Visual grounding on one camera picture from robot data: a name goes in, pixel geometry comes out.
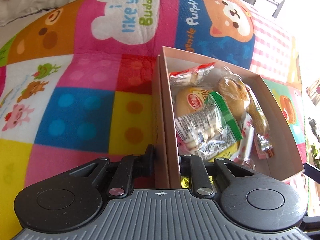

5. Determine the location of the white red strawberry candy packet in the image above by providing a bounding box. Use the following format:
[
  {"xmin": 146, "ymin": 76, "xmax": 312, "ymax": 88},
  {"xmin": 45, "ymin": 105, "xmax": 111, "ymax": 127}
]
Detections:
[{"xmin": 231, "ymin": 113, "xmax": 255, "ymax": 170}]

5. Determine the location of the pink cardboard box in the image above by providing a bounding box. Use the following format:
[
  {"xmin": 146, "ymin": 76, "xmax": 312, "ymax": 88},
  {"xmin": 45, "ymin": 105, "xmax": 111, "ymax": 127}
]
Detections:
[{"xmin": 152, "ymin": 47, "xmax": 306, "ymax": 189}]

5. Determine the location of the golden pastry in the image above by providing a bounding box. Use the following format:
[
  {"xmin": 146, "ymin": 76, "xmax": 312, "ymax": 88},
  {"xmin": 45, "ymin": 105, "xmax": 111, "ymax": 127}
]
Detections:
[{"xmin": 216, "ymin": 66, "xmax": 270, "ymax": 135}]

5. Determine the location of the yellow snack box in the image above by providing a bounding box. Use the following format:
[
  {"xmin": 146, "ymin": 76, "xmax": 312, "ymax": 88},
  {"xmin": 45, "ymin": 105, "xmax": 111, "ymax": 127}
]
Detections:
[{"xmin": 181, "ymin": 142, "xmax": 240, "ymax": 189}]

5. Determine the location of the green white peanut snack bag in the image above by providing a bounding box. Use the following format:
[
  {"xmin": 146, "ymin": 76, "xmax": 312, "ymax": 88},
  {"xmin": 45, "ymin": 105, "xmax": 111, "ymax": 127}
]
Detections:
[{"xmin": 174, "ymin": 92, "xmax": 242, "ymax": 160}]

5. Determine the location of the round bun in clear wrapper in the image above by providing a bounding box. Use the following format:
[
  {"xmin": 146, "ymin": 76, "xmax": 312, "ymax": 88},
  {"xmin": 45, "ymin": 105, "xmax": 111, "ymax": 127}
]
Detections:
[{"xmin": 174, "ymin": 87, "xmax": 213, "ymax": 117}]

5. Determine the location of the pink Volcano snack packet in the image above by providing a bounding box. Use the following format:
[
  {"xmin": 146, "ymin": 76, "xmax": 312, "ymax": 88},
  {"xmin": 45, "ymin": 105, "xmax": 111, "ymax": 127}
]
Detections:
[{"xmin": 254, "ymin": 132, "xmax": 274, "ymax": 159}]

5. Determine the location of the colourful cartoon patchwork blanket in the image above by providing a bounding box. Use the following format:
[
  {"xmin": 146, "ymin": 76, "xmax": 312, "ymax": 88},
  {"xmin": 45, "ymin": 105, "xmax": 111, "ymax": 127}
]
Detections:
[{"xmin": 1, "ymin": 0, "xmax": 306, "ymax": 239}]

